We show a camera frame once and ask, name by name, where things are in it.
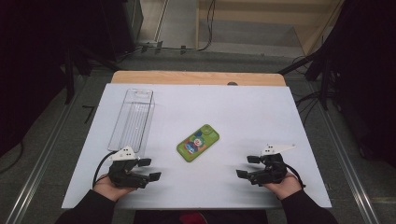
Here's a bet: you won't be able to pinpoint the black hanging cable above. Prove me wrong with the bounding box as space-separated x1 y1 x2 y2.
178 0 217 52

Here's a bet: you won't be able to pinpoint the person's right hand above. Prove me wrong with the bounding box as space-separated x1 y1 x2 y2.
262 171 304 201

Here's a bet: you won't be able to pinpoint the wooden steps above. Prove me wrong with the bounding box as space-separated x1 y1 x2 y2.
195 0 345 59

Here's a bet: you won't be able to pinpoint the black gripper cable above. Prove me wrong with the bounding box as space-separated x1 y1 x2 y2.
92 150 117 189
284 162 306 189

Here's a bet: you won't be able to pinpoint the wooden table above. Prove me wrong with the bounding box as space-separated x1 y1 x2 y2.
110 70 287 88

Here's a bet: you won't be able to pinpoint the person's left hand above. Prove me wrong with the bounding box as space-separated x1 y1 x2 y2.
92 174 136 203

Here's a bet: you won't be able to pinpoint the clear plastic container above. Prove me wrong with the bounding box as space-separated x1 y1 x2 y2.
106 88 156 155

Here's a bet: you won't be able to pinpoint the person's dark red clothing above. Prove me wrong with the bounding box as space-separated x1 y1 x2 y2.
134 209 269 224

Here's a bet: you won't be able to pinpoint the black stand leg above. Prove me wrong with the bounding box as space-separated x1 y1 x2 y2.
277 53 319 77

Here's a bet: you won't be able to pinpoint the black curtain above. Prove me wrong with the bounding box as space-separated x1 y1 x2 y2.
306 0 396 169
0 0 145 158

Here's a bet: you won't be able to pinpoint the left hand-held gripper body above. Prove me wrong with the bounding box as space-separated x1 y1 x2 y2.
106 146 150 189

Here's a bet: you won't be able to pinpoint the metal floor rail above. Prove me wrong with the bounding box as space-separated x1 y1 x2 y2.
5 77 89 224
306 81 380 224

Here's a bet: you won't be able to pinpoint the green phone case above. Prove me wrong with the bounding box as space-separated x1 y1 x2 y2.
176 123 220 163

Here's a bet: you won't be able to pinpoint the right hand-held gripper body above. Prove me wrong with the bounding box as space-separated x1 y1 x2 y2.
247 143 297 188

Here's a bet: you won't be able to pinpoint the black floor cables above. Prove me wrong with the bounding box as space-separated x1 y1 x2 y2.
294 89 326 126

